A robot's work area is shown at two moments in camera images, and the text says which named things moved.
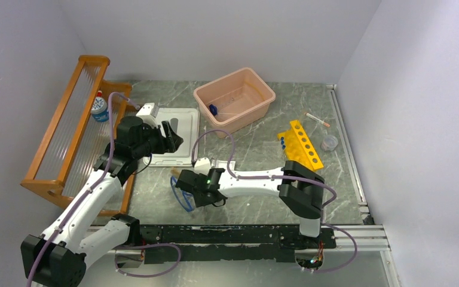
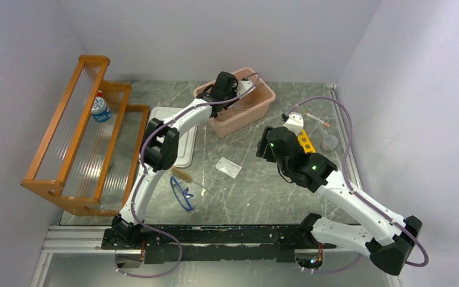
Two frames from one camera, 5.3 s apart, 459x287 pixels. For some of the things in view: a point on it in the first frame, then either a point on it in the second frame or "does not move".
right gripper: [199, 201] → [262, 145]
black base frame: [168, 244] does not move
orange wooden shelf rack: [85, 126] does not move
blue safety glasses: [186, 198] does not move
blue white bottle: [99, 109] does not move
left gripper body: [152, 140] → [233, 94]
